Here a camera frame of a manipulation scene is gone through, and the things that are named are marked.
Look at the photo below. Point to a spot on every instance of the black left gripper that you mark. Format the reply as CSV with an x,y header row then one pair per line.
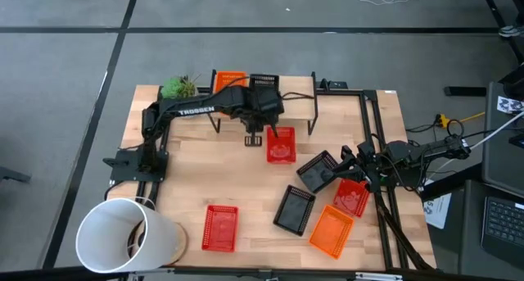
x,y
262,107

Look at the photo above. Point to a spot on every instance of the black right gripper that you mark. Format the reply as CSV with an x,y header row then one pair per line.
x,y
368,166

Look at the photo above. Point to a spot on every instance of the red plastic slotted basket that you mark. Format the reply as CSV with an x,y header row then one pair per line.
x,y
350,199
220,229
282,150

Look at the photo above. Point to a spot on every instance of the black plastic slotted basket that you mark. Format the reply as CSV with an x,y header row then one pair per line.
x,y
294,211
317,174
264,81

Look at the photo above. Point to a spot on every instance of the orange plastic slotted basket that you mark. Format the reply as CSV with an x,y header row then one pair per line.
x,y
331,232
227,81

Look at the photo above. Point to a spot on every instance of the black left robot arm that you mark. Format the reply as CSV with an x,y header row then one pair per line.
x,y
196,110

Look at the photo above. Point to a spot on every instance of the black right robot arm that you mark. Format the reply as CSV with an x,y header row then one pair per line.
x,y
409,154

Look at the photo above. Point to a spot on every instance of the wooden shelf with black legs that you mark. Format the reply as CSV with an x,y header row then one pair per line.
x,y
299,105

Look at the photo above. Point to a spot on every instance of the green succulent plant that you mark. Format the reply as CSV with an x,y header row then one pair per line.
x,y
176,88

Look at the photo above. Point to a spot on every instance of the white paper sheet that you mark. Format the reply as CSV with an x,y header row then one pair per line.
x,y
440,213

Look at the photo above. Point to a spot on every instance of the round wooden lamp base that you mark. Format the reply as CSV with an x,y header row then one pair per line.
x,y
183,244

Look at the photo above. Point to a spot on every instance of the dark grey desk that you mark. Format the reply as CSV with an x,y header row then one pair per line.
x,y
499,162
471,232

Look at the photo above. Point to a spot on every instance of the black flat floor bar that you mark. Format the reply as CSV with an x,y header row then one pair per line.
x,y
464,91

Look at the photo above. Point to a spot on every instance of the black keyboard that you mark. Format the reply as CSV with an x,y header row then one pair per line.
x,y
505,227

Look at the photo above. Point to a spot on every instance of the dark phone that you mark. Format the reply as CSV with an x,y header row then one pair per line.
x,y
518,141

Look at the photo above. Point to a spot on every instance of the paper with black marker print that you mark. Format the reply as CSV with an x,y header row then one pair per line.
x,y
509,105

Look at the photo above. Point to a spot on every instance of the large white cylinder shade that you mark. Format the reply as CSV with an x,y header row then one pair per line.
x,y
106,232

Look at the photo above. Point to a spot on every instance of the person's shoe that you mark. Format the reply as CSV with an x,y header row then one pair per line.
x,y
511,31

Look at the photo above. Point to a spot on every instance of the grey furniture foot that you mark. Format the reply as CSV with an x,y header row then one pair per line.
x,y
12,175

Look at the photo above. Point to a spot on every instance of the black aluminium table frame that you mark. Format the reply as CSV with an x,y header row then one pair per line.
x,y
348,92

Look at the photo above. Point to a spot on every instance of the black bracket block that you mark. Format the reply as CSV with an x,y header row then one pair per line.
x,y
333,84

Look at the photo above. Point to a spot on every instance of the silver metal bracket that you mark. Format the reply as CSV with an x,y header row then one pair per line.
x,y
378,277

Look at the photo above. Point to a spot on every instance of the black horizontal rail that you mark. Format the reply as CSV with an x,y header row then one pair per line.
x,y
204,273

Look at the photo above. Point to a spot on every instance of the black desk leg frame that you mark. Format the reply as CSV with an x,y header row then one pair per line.
x,y
496,10

